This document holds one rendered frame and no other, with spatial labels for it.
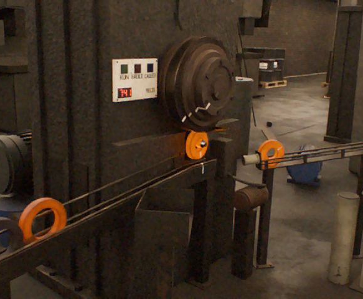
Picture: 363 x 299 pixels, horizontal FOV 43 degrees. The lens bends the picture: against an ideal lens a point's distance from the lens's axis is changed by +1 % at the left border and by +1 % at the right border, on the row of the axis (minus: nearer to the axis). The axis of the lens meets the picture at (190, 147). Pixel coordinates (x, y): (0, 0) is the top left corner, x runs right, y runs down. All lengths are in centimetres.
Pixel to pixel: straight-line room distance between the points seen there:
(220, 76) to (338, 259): 126
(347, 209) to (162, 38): 135
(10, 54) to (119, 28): 481
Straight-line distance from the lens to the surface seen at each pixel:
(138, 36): 212
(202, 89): 211
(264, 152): 265
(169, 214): 170
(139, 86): 211
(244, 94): 504
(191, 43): 216
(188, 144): 228
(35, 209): 175
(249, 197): 252
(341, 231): 272
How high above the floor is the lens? 136
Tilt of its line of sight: 14 degrees down
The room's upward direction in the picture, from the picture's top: 2 degrees clockwise
